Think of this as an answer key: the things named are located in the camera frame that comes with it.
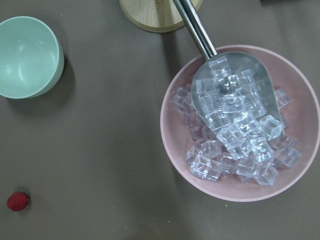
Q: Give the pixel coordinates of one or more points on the red strawberry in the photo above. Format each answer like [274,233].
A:
[18,201]

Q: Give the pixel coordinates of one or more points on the metal ice scoop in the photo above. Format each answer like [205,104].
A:
[200,27]

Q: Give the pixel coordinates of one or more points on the clear acrylic ice cubes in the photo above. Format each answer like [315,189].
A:
[236,136]

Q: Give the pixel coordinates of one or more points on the round wooden stand base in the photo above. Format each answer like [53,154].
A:
[155,16]

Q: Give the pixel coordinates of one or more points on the mint green bowl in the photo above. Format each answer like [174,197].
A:
[31,58]

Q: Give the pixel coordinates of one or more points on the pink bowl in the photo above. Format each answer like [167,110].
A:
[303,115]

